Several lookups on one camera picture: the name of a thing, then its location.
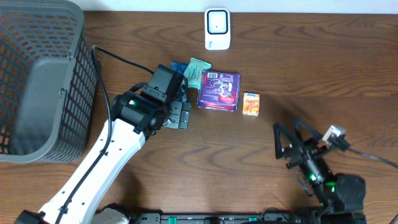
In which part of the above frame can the teal wet wipes packet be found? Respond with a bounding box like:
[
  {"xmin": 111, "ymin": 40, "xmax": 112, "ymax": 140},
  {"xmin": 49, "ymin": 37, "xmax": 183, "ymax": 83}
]
[{"xmin": 183, "ymin": 58, "xmax": 211, "ymax": 90}]

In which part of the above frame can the purple sanitary pad pack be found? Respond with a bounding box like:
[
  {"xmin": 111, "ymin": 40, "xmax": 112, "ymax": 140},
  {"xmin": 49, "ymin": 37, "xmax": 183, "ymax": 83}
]
[{"xmin": 197, "ymin": 71, "xmax": 241, "ymax": 111}]

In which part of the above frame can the blue snack packet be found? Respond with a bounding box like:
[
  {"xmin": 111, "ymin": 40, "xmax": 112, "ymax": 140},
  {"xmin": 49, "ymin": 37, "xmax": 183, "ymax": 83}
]
[{"xmin": 170, "ymin": 60, "xmax": 189, "ymax": 103}]

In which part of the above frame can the orange tissue pack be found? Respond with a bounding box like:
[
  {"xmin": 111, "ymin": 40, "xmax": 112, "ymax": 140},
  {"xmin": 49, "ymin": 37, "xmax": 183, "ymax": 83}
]
[{"xmin": 243, "ymin": 92, "xmax": 260, "ymax": 116}]

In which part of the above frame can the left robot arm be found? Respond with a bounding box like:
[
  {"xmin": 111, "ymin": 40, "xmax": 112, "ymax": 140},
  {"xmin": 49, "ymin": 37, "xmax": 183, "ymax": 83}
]
[{"xmin": 16, "ymin": 91, "xmax": 191, "ymax": 223}]

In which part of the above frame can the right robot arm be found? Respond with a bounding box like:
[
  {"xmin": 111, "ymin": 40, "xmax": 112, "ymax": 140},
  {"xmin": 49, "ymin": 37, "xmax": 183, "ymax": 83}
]
[{"xmin": 273, "ymin": 120, "xmax": 366, "ymax": 221}]

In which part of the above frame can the grey plastic mesh basket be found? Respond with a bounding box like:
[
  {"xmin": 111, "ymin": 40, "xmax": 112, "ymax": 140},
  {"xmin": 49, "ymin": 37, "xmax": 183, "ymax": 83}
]
[{"xmin": 1, "ymin": 1, "xmax": 97, "ymax": 164}]

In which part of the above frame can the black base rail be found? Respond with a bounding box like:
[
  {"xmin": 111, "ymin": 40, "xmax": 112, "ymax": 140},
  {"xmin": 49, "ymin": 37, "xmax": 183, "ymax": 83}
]
[{"xmin": 130, "ymin": 210, "xmax": 367, "ymax": 224}]

